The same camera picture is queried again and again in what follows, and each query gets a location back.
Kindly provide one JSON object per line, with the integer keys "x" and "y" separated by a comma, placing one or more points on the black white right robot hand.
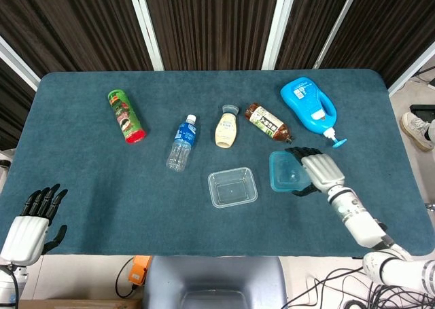
{"x": 323, "y": 173}

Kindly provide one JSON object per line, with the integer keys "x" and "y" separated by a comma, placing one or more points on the blue detergent pump bottle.
{"x": 306, "y": 105}

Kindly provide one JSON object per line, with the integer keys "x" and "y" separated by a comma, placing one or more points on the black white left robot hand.
{"x": 23, "y": 241}

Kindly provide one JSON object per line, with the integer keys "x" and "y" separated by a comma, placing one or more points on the clear plastic container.
{"x": 232, "y": 187}

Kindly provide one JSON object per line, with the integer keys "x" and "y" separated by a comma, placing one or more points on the brown tea bottle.
{"x": 268, "y": 122}

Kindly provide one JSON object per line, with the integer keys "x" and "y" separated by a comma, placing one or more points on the dark ribbed partition panel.
{"x": 384, "y": 27}
{"x": 68, "y": 23}
{"x": 210, "y": 23}
{"x": 312, "y": 23}

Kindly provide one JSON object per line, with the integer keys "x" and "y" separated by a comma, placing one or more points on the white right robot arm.
{"x": 360, "y": 220}

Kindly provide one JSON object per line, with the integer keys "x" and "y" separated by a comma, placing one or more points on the white sneaker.
{"x": 414, "y": 129}

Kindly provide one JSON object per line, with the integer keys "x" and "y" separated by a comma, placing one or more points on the brown cardboard box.
{"x": 78, "y": 304}

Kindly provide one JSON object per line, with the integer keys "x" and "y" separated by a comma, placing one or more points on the clear water bottle blue label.
{"x": 183, "y": 139}

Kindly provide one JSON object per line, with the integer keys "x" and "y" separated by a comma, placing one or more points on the green chip can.
{"x": 125, "y": 117}

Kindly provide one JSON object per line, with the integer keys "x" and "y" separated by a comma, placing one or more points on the orange box device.
{"x": 139, "y": 270}

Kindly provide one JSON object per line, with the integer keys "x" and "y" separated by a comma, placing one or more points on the blue container lid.
{"x": 283, "y": 171}

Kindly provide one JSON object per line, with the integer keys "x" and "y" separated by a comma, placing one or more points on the black flat floor object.
{"x": 421, "y": 110}

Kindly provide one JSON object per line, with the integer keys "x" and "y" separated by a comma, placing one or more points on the grey robot torso shell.
{"x": 214, "y": 275}

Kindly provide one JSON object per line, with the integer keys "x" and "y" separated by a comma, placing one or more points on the cream squeeze sauce bottle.
{"x": 226, "y": 129}

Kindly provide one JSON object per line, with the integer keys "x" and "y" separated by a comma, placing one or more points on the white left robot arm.
{"x": 8, "y": 282}

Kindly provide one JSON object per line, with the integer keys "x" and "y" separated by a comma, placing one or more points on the teal table cloth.
{"x": 85, "y": 186}

